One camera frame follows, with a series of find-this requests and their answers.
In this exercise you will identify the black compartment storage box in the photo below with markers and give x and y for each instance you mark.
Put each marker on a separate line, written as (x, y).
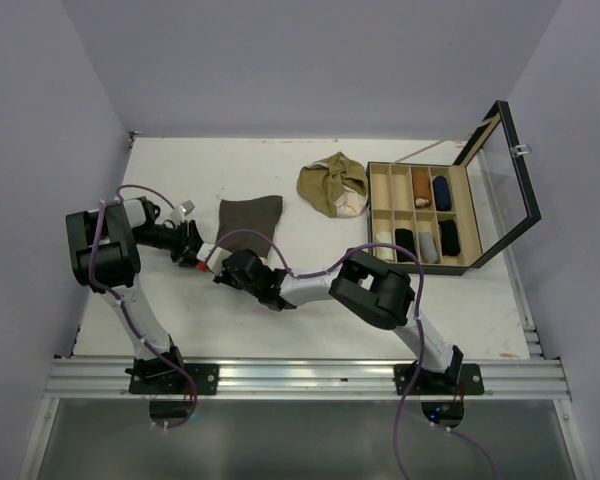
(493, 200)

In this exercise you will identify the aluminium mounting rail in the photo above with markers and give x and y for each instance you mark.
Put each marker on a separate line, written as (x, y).
(275, 379)

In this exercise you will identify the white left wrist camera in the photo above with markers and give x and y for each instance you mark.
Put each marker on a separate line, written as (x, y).
(181, 211)

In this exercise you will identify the brown underwear beige waistband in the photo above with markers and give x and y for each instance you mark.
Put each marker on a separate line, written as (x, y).
(259, 215)

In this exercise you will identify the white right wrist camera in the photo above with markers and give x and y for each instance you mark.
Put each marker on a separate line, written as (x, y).
(210, 258)

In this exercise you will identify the rolled black underwear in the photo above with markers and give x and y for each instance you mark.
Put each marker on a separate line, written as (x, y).
(405, 239)
(449, 238)

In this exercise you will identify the rolled grey underwear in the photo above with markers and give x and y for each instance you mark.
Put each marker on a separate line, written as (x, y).
(428, 248)

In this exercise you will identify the rolled cream underwear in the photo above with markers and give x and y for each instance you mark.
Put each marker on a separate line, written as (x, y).
(384, 252)

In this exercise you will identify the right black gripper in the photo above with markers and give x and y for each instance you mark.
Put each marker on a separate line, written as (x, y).
(225, 276)

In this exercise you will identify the rolled orange underwear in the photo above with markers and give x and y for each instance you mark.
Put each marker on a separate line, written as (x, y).
(421, 189)

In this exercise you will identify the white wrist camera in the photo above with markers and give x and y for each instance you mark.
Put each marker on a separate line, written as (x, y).
(181, 211)
(210, 258)

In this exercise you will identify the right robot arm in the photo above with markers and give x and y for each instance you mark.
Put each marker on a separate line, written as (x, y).
(373, 290)

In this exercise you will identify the khaki crumpled underwear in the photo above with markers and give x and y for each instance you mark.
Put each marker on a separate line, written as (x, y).
(336, 186)

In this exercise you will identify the rolled navy underwear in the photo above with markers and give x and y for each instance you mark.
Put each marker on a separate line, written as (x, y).
(442, 194)

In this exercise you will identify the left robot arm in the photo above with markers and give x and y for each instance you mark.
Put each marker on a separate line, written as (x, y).
(104, 256)

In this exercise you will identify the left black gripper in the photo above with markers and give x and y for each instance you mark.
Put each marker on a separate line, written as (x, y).
(188, 244)

